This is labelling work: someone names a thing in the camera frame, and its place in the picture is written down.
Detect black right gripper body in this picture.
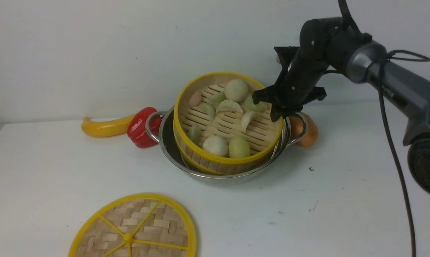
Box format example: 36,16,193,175
273,17,343,111

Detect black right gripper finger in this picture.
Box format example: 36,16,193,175
252,85,282,122

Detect yellow bamboo steamer basket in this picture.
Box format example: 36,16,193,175
173,72,284,175

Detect yellow bamboo steamer lid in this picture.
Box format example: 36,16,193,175
68,193,198,257

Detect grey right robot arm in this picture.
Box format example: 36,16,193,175
252,17,430,194

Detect stainless steel pot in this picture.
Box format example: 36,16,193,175
145,107,310,186

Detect green dumpling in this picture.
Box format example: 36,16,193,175
199,103,216,121
244,95,268,113
188,123,202,146
207,92,226,106

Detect orange brown potato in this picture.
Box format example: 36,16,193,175
289,112,319,147

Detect white dumpling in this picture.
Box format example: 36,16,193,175
240,112,257,133
216,100,244,114

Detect white round bun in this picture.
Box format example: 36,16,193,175
224,79,249,103
202,135,228,157

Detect yellow round bun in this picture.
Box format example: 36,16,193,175
228,136,251,159

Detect pink dumpling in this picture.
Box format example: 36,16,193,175
188,91,202,107

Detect red bell pepper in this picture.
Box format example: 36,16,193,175
127,107,158,148

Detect yellow banana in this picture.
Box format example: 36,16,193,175
81,115,135,138

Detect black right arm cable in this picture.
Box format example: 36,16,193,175
338,0,430,257

